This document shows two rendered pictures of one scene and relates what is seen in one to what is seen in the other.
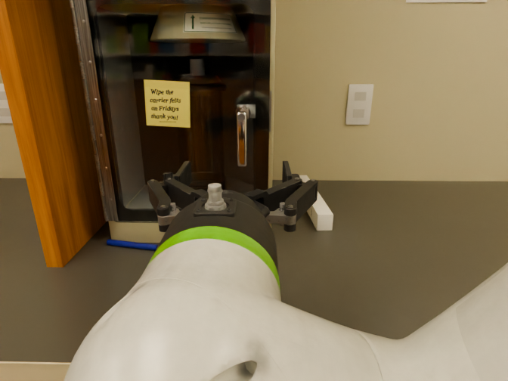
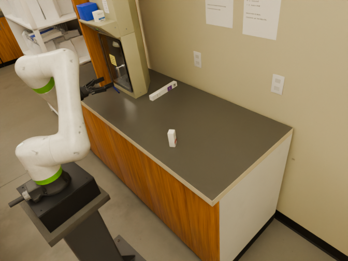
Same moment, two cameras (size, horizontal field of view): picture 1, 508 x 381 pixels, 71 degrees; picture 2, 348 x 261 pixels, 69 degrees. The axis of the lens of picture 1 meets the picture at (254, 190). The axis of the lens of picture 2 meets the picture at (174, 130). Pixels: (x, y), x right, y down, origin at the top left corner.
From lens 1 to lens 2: 168 cm
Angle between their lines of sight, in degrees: 48
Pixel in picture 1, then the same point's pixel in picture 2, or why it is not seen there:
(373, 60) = (200, 43)
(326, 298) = (123, 112)
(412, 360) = not seen: hidden behind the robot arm
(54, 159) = (99, 66)
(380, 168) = (207, 86)
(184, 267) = not seen: hidden behind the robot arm
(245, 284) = not seen: hidden behind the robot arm
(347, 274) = (134, 110)
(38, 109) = (95, 57)
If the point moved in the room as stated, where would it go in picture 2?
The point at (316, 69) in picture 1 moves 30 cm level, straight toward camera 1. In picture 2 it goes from (184, 42) to (149, 55)
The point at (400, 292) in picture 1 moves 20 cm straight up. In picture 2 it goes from (134, 117) to (128, 91)
